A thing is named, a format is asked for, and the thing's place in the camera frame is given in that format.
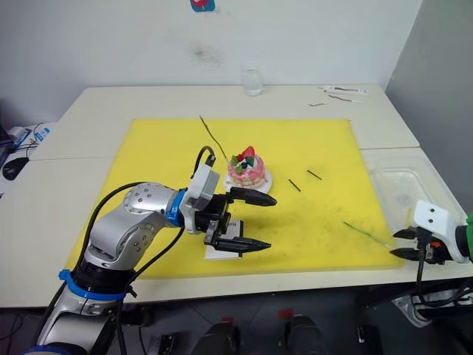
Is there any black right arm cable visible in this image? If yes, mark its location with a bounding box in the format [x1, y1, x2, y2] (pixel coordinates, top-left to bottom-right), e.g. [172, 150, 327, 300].
[415, 236, 473, 308]

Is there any white matchbox with black strip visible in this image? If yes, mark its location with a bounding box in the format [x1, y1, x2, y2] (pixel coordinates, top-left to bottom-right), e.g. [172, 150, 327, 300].
[203, 219, 245, 261]

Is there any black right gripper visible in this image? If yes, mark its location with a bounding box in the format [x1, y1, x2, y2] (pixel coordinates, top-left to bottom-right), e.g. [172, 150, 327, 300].
[389, 226, 447, 265]

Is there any black computer mouse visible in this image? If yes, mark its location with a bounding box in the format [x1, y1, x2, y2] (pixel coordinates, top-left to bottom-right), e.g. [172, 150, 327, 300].
[1, 156, 31, 182]

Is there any blue and red wall sticker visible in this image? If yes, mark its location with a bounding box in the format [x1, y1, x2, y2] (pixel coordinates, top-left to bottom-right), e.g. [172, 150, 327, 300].
[188, 0, 217, 13]

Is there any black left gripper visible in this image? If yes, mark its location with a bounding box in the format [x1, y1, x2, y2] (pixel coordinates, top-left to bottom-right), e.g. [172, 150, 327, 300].
[193, 186, 278, 258]

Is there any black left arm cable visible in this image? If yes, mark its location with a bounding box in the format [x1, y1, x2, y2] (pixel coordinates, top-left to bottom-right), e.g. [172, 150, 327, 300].
[43, 146, 217, 355]

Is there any thin green candle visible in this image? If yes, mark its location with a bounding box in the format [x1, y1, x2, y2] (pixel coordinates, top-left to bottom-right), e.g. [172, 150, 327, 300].
[341, 220, 394, 249]

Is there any white plate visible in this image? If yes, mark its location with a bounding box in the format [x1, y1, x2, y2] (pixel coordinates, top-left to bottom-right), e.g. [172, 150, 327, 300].
[223, 169, 273, 195]

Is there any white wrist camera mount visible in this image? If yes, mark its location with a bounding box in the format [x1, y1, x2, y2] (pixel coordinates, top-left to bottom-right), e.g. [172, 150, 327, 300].
[183, 162, 222, 235]
[412, 200, 472, 264]

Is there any thin pink candle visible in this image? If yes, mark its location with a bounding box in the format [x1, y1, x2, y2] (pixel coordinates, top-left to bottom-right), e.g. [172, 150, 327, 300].
[327, 93, 365, 104]

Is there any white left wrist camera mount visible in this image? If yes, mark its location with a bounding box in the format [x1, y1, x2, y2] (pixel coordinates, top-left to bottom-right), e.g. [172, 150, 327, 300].
[183, 162, 222, 235]

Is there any white candle packaging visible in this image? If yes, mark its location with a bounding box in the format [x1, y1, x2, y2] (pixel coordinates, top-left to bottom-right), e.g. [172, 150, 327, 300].
[319, 84, 371, 98]

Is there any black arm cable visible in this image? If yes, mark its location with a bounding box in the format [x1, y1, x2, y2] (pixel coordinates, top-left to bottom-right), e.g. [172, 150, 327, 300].
[43, 146, 217, 355]
[415, 236, 473, 308]

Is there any clear plastic tray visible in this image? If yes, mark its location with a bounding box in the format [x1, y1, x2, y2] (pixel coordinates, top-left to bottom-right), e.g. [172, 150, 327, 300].
[363, 149, 469, 238]

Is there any pink cake with strawberry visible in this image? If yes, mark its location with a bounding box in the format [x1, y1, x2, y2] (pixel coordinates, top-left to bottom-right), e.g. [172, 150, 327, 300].
[227, 146, 268, 188]

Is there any clear drinking glass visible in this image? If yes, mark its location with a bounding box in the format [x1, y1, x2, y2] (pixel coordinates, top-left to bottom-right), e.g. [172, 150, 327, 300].
[240, 64, 265, 98]

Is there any yellow mat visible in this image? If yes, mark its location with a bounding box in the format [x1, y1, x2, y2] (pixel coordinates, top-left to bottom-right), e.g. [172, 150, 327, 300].
[64, 118, 406, 281]

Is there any dark rounded shape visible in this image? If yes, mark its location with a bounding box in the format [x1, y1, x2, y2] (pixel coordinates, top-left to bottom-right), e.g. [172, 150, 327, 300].
[285, 313, 330, 355]
[191, 320, 244, 355]

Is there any white box with blue label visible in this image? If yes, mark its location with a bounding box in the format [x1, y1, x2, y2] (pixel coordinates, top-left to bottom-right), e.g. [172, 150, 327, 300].
[6, 123, 53, 149]

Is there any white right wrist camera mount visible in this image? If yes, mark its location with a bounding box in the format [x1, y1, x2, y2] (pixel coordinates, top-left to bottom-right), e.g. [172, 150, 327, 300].
[412, 200, 472, 264]

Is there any thin brown candle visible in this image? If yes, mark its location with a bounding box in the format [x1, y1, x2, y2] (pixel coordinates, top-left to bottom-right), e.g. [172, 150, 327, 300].
[198, 114, 230, 166]

